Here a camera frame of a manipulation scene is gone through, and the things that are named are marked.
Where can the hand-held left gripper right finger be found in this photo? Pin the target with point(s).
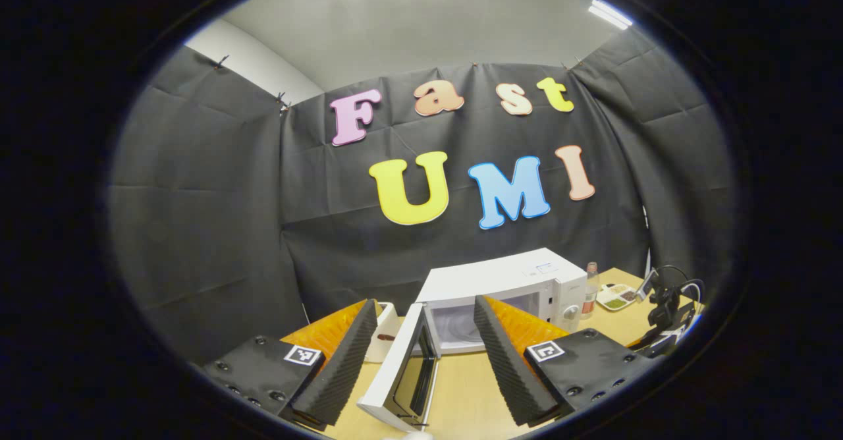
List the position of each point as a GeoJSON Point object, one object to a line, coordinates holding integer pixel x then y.
{"type": "Point", "coordinates": [507, 367]}

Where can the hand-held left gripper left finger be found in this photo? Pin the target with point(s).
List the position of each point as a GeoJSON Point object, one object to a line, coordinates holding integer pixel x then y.
{"type": "Point", "coordinates": [342, 367]}

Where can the white microwave oven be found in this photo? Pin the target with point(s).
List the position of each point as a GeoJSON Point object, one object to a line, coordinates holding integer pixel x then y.
{"type": "Point", "coordinates": [500, 275]}

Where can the clear bottle with red label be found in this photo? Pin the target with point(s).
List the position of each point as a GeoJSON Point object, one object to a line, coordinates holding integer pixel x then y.
{"type": "Point", "coordinates": [590, 292]}

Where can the small ceiling light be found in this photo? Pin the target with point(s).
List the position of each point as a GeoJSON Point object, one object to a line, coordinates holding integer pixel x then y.
{"type": "Point", "coordinates": [609, 14]}

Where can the black backdrop cloth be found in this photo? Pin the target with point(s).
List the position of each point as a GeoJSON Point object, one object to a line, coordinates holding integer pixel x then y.
{"type": "Point", "coordinates": [217, 229]}

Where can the white divided plate of beans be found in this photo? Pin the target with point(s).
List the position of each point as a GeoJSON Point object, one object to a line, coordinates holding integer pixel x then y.
{"type": "Point", "coordinates": [616, 297]}

